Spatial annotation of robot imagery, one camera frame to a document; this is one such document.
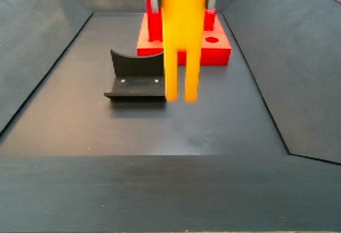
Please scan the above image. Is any yellow two-legged peg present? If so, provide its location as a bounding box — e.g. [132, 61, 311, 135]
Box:
[161, 0, 205, 103]

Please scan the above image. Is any red peg board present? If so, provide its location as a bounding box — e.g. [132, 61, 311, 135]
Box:
[136, 13, 231, 66]

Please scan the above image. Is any small red star peg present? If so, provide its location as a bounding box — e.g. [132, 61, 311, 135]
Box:
[203, 9, 215, 31]

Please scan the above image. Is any tall red peg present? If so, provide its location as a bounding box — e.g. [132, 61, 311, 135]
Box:
[145, 0, 163, 42]

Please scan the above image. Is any black curved bracket stand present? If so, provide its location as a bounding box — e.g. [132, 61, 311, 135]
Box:
[104, 51, 165, 101]

